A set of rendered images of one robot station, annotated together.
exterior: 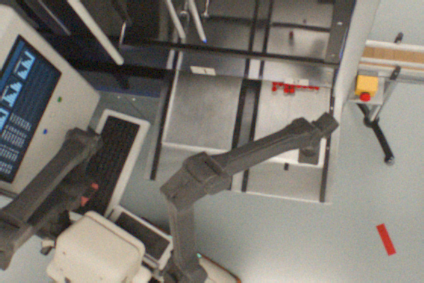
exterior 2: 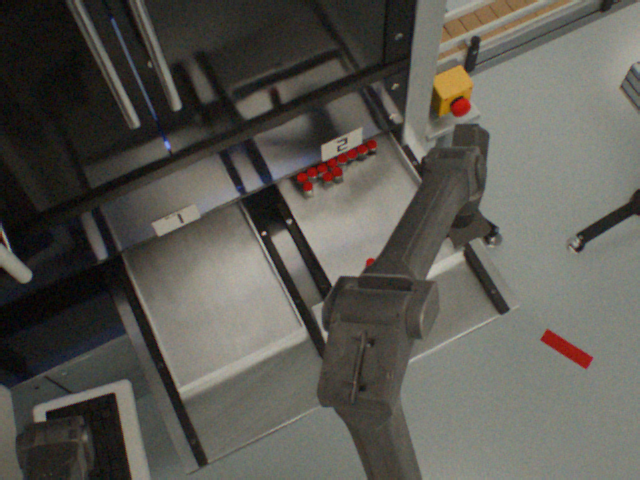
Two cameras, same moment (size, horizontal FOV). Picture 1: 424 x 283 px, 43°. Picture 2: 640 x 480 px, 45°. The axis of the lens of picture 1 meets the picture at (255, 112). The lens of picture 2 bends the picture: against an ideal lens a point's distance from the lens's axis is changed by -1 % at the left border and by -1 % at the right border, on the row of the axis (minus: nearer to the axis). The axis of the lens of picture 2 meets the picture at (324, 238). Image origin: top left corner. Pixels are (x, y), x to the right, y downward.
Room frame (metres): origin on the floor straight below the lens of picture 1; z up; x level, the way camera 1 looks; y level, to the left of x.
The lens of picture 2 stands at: (0.11, 0.34, 2.33)
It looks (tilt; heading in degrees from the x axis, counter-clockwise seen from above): 67 degrees down; 320
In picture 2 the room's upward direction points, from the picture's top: 5 degrees counter-clockwise
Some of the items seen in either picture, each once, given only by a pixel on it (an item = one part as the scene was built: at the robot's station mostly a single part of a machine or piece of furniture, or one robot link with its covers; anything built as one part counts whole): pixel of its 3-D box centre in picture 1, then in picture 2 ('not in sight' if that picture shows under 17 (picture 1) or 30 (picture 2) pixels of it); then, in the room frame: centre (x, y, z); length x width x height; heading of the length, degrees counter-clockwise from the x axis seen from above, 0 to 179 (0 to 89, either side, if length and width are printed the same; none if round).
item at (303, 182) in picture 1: (245, 129); (302, 280); (0.55, 0.05, 0.87); 0.70 x 0.48 x 0.02; 72
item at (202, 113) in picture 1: (204, 104); (207, 283); (0.67, 0.19, 0.90); 0.34 x 0.26 x 0.04; 162
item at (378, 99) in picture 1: (366, 85); (438, 103); (0.63, -0.44, 0.87); 0.14 x 0.13 x 0.02; 162
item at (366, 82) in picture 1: (366, 84); (448, 88); (0.60, -0.41, 1.00); 0.08 x 0.07 x 0.07; 162
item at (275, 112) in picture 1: (292, 115); (363, 210); (0.56, -0.13, 0.90); 0.34 x 0.26 x 0.04; 163
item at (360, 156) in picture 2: (295, 87); (337, 165); (0.67, -0.17, 0.90); 0.18 x 0.02 x 0.05; 73
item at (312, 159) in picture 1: (310, 147); (459, 207); (0.36, -0.15, 1.19); 0.10 x 0.07 x 0.07; 161
